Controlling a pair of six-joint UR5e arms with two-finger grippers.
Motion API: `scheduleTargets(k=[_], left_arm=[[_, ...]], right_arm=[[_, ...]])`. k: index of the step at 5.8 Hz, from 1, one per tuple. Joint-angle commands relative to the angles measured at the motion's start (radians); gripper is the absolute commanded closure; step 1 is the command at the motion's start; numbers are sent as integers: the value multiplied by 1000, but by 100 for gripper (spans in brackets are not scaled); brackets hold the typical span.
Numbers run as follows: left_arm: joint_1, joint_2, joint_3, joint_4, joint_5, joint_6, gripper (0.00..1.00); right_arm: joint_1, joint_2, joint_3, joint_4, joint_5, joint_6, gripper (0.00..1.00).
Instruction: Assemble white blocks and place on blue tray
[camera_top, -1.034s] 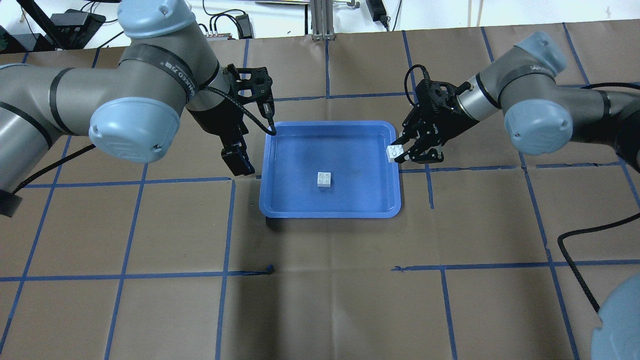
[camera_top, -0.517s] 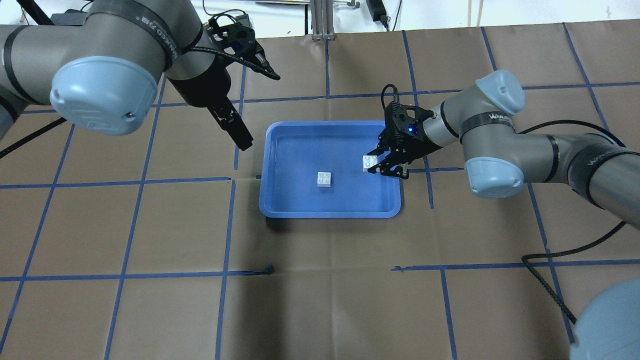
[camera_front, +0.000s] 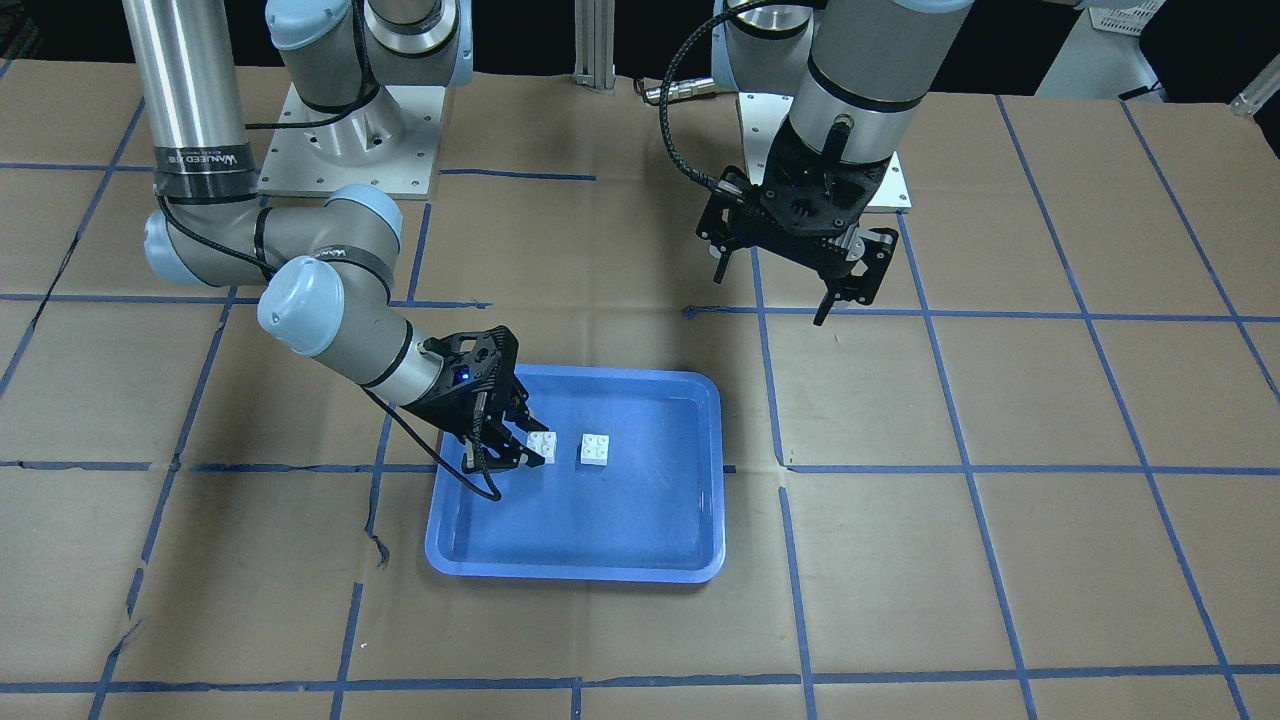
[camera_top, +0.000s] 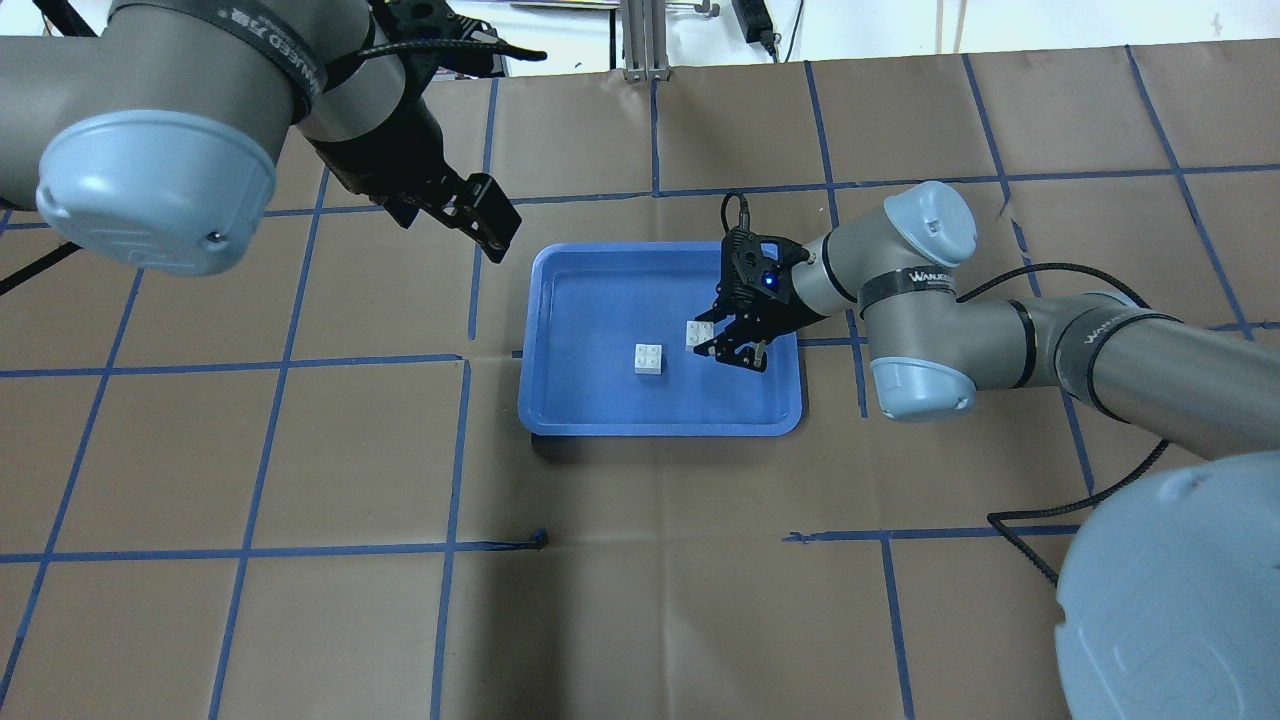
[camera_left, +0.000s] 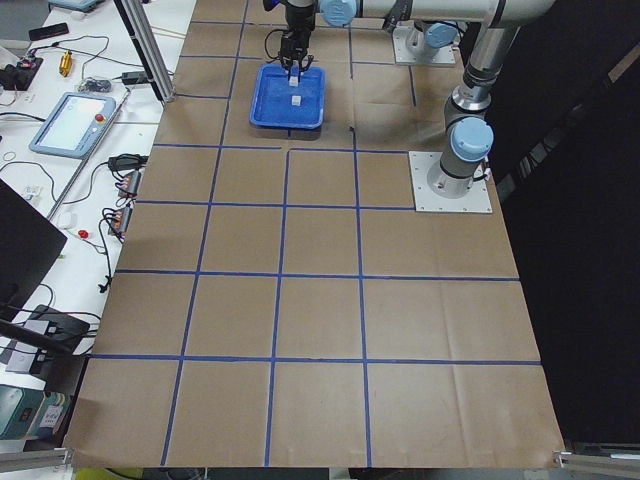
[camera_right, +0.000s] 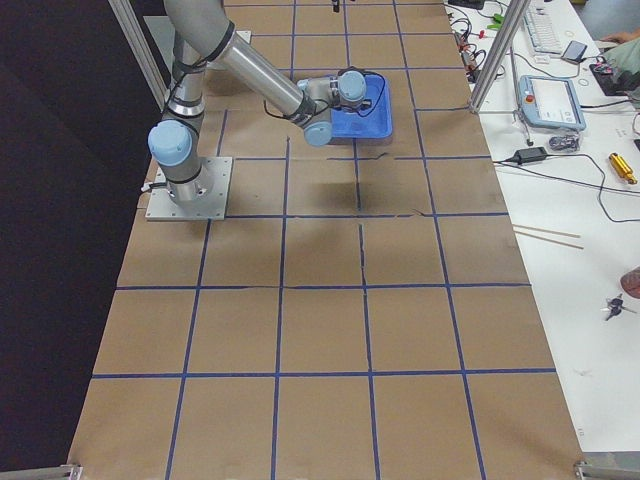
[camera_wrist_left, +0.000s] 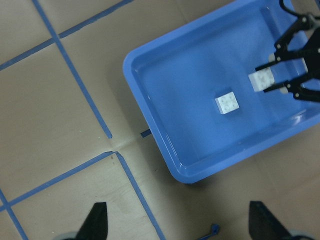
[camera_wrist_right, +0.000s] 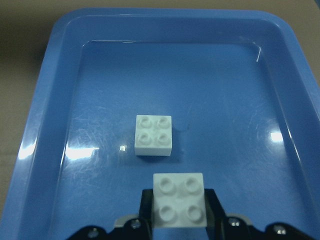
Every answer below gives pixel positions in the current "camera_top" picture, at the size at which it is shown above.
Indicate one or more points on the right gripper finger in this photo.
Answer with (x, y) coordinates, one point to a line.
(732, 351)
(721, 312)

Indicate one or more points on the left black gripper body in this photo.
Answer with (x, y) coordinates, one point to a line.
(382, 152)

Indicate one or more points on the white block arm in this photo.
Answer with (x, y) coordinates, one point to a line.
(698, 333)
(649, 359)

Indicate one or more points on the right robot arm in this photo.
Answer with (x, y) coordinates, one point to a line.
(844, 570)

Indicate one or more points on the aluminium profile post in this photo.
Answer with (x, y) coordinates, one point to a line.
(644, 46)

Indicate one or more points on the blue plastic tray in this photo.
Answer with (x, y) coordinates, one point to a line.
(589, 304)

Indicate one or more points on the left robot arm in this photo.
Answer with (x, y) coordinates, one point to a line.
(155, 143)

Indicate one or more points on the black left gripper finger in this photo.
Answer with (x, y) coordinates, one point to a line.
(479, 208)
(479, 57)

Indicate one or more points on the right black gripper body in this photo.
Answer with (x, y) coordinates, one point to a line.
(779, 308)

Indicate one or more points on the black power adapter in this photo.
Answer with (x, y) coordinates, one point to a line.
(756, 25)

